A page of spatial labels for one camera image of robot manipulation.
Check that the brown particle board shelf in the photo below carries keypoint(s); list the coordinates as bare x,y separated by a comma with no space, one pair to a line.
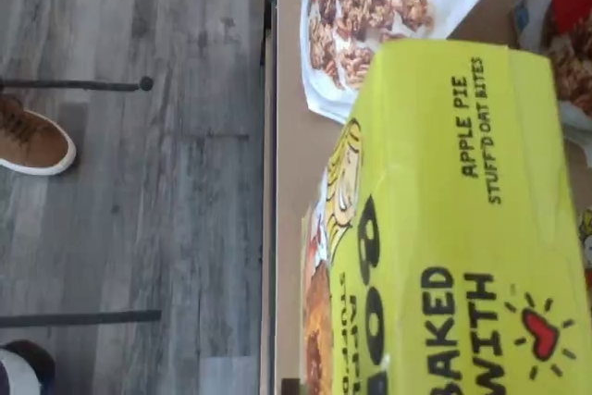
289,159

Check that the black metal shelf beam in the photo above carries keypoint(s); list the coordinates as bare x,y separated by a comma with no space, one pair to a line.
269,182

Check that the granola bag red white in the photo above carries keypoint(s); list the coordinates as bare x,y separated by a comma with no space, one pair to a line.
571,34
370,11

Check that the brown shoe white sole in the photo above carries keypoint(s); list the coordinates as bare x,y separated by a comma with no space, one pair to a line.
32,145

